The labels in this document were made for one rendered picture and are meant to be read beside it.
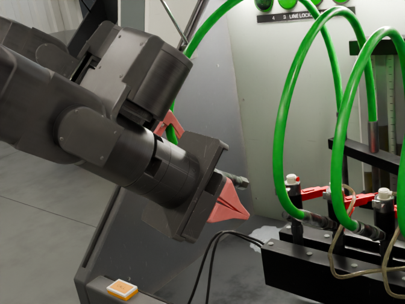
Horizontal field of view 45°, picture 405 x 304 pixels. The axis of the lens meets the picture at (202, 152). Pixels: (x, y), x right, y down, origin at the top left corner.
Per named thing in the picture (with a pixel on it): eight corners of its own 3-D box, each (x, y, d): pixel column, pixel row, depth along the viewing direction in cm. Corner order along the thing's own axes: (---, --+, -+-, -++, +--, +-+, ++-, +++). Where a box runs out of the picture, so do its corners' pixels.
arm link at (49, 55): (31, 69, 75) (30, 58, 67) (71, 9, 77) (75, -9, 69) (99, 111, 79) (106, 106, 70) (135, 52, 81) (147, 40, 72)
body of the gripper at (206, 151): (234, 148, 47) (178, 112, 43) (187, 245, 46) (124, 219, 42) (196, 137, 52) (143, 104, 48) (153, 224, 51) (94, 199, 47)
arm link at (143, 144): (53, 151, 43) (74, 167, 39) (91, 82, 44) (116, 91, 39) (116, 181, 47) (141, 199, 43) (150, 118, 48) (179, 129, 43)
